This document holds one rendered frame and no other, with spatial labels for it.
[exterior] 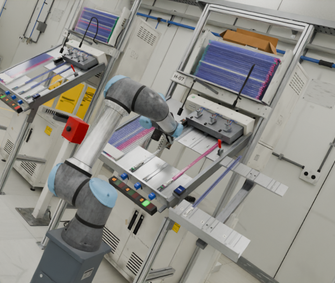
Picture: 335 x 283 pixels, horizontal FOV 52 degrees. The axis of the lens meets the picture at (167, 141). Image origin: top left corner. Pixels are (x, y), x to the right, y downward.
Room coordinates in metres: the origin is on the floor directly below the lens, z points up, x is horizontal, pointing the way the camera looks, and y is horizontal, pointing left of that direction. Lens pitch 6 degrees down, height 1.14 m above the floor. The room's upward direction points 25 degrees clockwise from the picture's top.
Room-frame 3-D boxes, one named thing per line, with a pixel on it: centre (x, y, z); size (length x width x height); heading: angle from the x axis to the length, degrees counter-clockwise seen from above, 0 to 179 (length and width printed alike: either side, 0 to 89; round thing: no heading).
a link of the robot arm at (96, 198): (1.22, 0.14, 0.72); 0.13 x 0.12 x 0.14; 76
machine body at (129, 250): (2.34, -0.23, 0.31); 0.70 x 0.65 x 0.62; 54
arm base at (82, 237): (1.22, 0.14, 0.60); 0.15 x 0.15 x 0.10
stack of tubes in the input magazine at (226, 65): (2.21, -0.20, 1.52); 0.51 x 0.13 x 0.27; 54
